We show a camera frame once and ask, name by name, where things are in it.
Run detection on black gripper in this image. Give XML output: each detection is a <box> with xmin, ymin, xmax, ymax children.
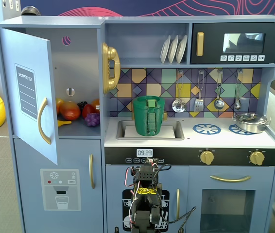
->
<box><xmin>137</xmin><ymin>166</ymin><xmax>158</xmax><ymax>182</ymax></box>

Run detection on blue shopping-list cabinet door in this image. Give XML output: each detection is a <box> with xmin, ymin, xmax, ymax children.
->
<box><xmin>0</xmin><ymin>28</ymin><xmax>59</xmax><ymax>166</ymax></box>

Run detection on blue dishwasher door with decal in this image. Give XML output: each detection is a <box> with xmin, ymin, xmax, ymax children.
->
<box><xmin>105</xmin><ymin>164</ymin><xmax>189</xmax><ymax>233</ymax></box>

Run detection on blue oven door with window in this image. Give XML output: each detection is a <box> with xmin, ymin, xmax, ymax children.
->
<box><xmin>188</xmin><ymin>166</ymin><xmax>275</xmax><ymax>233</ymax></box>

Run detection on blue water-dispenser fridge door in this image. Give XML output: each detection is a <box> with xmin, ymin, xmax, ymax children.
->
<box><xmin>13</xmin><ymin>138</ymin><xmax>104</xmax><ymax>233</ymax></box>

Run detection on white sheet in sink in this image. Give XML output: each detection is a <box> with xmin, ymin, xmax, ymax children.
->
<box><xmin>124</xmin><ymin>125</ymin><xmax>176</xmax><ymax>138</ymax></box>

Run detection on gold stove knob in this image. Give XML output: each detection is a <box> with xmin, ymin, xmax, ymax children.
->
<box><xmin>249</xmin><ymin>150</ymin><xmax>266</xmax><ymax>166</ymax></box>
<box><xmin>199</xmin><ymin>150</ymin><xmax>215</xmax><ymax>166</ymax></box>

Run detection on metal skimmer spoon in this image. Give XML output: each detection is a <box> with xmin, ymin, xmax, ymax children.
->
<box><xmin>172</xmin><ymin>70</ymin><xmax>186</xmax><ymax>113</ymax></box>

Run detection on purple toy grapes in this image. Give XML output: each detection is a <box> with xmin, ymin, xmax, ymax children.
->
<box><xmin>85</xmin><ymin>113</ymin><xmax>101</xmax><ymax>127</ymax></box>

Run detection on metal slotted spatula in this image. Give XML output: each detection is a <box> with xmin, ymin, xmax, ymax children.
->
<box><xmin>193</xmin><ymin>70</ymin><xmax>205</xmax><ymax>112</ymax></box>

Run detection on red toy strawberry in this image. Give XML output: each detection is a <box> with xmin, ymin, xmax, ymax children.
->
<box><xmin>82</xmin><ymin>103</ymin><xmax>96</xmax><ymax>119</ymax></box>

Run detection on yellow toy banana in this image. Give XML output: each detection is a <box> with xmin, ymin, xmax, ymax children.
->
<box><xmin>57</xmin><ymin>119</ymin><xmax>72</xmax><ymax>128</ymax></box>

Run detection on orange-red toy mango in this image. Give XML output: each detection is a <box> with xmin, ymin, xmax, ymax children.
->
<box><xmin>59</xmin><ymin>100</ymin><xmax>82</xmax><ymax>121</ymax></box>

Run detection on metal ladle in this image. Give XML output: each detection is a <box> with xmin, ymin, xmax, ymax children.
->
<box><xmin>214</xmin><ymin>69</ymin><xmax>225</xmax><ymax>110</ymax></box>

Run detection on gold toy telephone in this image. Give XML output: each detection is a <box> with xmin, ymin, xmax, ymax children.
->
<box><xmin>101</xmin><ymin>42</ymin><xmax>121</xmax><ymax>94</ymax></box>

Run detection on yellow-red toy apple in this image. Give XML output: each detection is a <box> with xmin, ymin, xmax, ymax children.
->
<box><xmin>55</xmin><ymin>98</ymin><xmax>64</xmax><ymax>115</ymax></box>

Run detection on metal serving spoon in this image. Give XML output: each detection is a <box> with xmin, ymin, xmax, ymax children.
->
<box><xmin>234</xmin><ymin>69</ymin><xmax>243</xmax><ymax>110</ymax></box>

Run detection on steel pot with lid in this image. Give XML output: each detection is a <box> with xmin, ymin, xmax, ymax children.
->
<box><xmin>232</xmin><ymin>113</ymin><xmax>272</xmax><ymax>134</ymax></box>

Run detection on white toy plate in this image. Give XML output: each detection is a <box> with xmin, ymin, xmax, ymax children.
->
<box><xmin>168</xmin><ymin>35</ymin><xmax>179</xmax><ymax>64</ymax></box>
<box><xmin>175</xmin><ymin>35</ymin><xmax>188</xmax><ymax>64</ymax></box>
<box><xmin>160</xmin><ymin>35</ymin><xmax>172</xmax><ymax>64</ymax></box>

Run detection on black toy microwave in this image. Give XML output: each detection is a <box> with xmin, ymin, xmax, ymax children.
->
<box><xmin>190</xmin><ymin>22</ymin><xmax>275</xmax><ymax>65</ymax></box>

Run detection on metal bowl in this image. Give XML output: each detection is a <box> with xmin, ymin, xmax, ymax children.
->
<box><xmin>20</xmin><ymin>6</ymin><xmax>42</xmax><ymax>17</ymax></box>

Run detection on red white black servo cable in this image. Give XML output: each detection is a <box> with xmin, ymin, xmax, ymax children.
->
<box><xmin>123</xmin><ymin>166</ymin><xmax>138</xmax><ymax>202</ymax></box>

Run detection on black camera cable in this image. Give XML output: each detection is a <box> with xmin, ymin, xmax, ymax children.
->
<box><xmin>155</xmin><ymin>164</ymin><xmax>197</xmax><ymax>233</ymax></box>

